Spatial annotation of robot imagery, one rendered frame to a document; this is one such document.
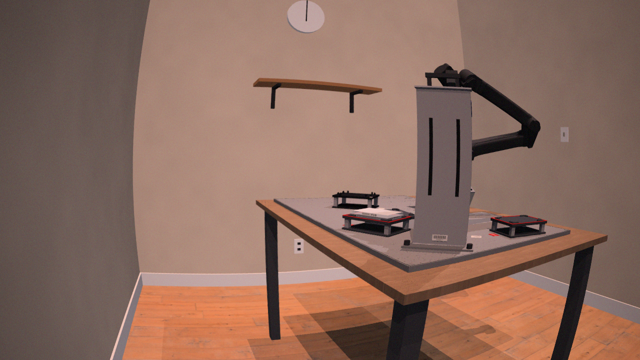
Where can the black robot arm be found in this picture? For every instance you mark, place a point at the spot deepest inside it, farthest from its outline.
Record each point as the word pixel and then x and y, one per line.
pixel 529 125

